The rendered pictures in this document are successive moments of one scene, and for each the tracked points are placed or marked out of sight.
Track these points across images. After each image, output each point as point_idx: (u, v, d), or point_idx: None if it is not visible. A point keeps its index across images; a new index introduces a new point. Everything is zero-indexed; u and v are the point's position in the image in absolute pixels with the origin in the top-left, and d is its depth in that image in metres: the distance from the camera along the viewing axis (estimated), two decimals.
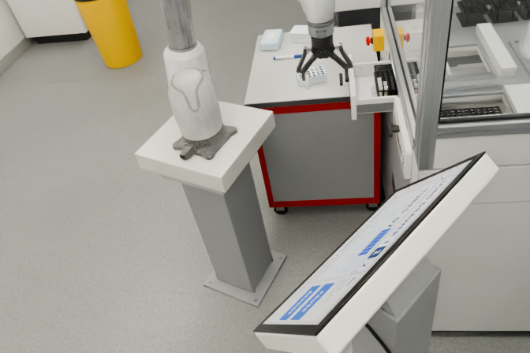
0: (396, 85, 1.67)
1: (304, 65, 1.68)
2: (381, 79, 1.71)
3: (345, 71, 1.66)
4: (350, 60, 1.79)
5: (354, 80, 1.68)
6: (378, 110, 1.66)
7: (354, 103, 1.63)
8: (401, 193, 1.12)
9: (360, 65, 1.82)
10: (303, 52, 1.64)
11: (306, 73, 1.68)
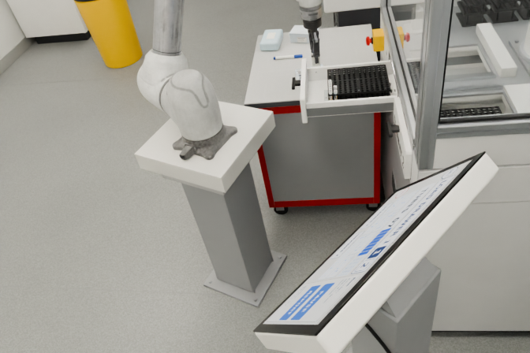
0: (345, 89, 1.69)
1: None
2: (332, 83, 1.74)
3: (311, 56, 1.96)
4: (304, 64, 1.82)
5: (305, 84, 1.71)
6: (328, 114, 1.69)
7: (304, 107, 1.66)
8: (401, 193, 1.12)
9: (315, 68, 1.85)
10: None
11: (311, 53, 1.98)
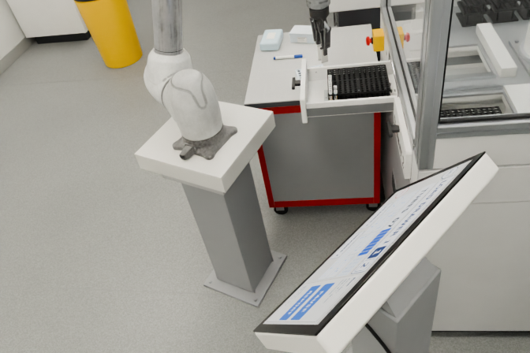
0: (345, 89, 1.69)
1: (319, 37, 1.87)
2: (332, 83, 1.74)
3: (319, 48, 1.85)
4: (304, 64, 1.82)
5: (305, 84, 1.71)
6: (328, 114, 1.69)
7: (304, 107, 1.66)
8: (401, 193, 1.12)
9: (315, 68, 1.85)
10: (313, 21, 1.85)
11: (317, 45, 1.87)
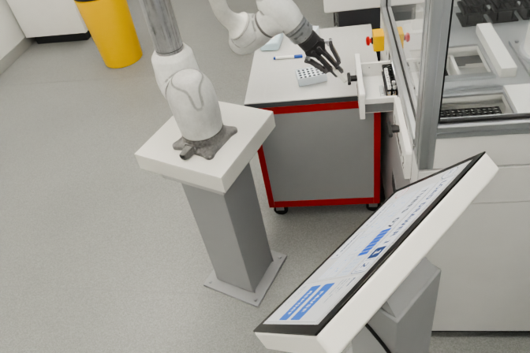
0: None
1: (326, 65, 1.71)
2: None
3: (335, 68, 1.69)
4: (358, 59, 1.78)
5: (363, 79, 1.67)
6: (387, 109, 1.66)
7: (363, 102, 1.63)
8: (401, 193, 1.12)
9: (368, 64, 1.81)
10: (308, 61, 1.70)
11: (334, 69, 1.70)
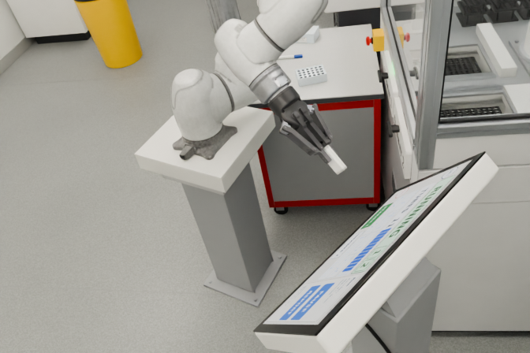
0: None
1: (311, 145, 1.10)
2: None
3: (329, 143, 1.10)
4: (388, 57, 1.76)
5: (394, 77, 1.66)
6: None
7: None
8: (401, 193, 1.12)
9: None
10: (287, 133, 1.08)
11: (326, 146, 1.10)
